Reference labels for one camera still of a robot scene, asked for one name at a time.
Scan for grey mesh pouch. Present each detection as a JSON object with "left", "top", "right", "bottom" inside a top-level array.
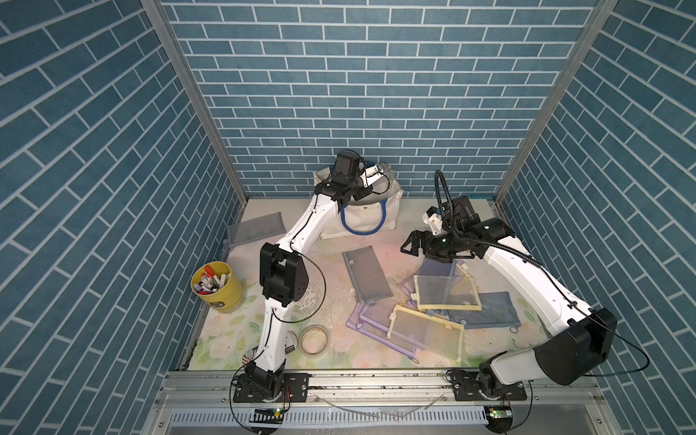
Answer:
[
  {"left": 343, "top": 246, "right": 393, "bottom": 304},
  {"left": 227, "top": 212, "right": 286, "bottom": 249}
]

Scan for yellow trimmed mesh pouch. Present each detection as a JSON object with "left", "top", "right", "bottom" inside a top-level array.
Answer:
[
  {"left": 411, "top": 275, "right": 482, "bottom": 311},
  {"left": 387, "top": 306, "right": 464, "bottom": 363}
]

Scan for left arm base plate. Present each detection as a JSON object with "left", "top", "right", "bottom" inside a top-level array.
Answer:
[{"left": 232, "top": 372, "right": 310, "bottom": 403}]

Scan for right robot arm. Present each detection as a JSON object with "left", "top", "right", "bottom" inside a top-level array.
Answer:
[{"left": 401, "top": 197, "right": 616, "bottom": 397}]

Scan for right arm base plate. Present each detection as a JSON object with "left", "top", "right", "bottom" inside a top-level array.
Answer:
[{"left": 444, "top": 368, "right": 527, "bottom": 402}]

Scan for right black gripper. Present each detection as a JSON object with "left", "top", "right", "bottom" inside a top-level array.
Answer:
[{"left": 399, "top": 230, "right": 460, "bottom": 264}]

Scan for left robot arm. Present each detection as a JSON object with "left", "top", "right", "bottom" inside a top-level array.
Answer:
[{"left": 245, "top": 150, "right": 384, "bottom": 388}]

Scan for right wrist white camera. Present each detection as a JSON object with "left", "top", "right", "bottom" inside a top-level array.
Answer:
[{"left": 422, "top": 207, "right": 442, "bottom": 236}]

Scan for white canvas tote bag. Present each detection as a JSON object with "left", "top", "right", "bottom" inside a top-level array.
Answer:
[{"left": 320, "top": 163, "right": 403, "bottom": 240}]

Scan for blue mesh pouch right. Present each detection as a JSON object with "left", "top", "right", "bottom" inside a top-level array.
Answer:
[{"left": 448, "top": 292, "right": 521, "bottom": 331}]

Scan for clear tape roll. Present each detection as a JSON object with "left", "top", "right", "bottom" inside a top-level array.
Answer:
[{"left": 298, "top": 326, "right": 329, "bottom": 357}]

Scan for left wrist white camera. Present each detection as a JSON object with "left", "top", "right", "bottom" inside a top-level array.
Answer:
[{"left": 360, "top": 163, "right": 391, "bottom": 188}]

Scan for yellow trimmed mesh pouch lower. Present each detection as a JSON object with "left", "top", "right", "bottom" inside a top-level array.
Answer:
[{"left": 387, "top": 306, "right": 464, "bottom": 363}]

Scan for yellow cup with markers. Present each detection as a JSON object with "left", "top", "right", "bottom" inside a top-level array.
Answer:
[{"left": 190, "top": 261, "right": 244, "bottom": 313}]

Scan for wrist white camera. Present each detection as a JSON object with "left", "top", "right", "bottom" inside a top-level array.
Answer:
[
  {"left": 360, "top": 163, "right": 391, "bottom": 188},
  {"left": 422, "top": 207, "right": 442, "bottom": 236}
]

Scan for yellow trimmed mesh pouch middle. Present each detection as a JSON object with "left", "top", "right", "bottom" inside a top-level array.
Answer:
[{"left": 411, "top": 275, "right": 482, "bottom": 311}]

